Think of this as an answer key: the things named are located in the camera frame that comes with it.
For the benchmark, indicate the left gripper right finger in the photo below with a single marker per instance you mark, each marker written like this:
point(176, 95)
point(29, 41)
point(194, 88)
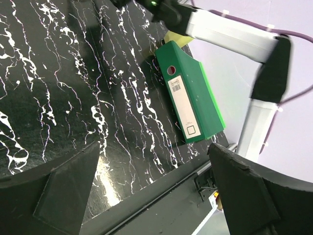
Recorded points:
point(257, 200)

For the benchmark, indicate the light green plastic folder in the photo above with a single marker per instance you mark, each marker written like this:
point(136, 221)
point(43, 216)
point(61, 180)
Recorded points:
point(212, 119)

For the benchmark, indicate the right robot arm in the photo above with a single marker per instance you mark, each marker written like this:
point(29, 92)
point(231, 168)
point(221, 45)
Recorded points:
point(271, 50)

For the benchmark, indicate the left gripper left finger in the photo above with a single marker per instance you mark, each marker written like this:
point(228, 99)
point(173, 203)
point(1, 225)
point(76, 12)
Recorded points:
point(49, 199)

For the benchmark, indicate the green ring binder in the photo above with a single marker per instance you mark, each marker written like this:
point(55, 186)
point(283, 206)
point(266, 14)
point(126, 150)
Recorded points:
point(183, 79)

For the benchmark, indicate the pale green mug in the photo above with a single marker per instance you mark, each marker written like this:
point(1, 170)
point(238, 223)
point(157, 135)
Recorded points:
point(180, 40)

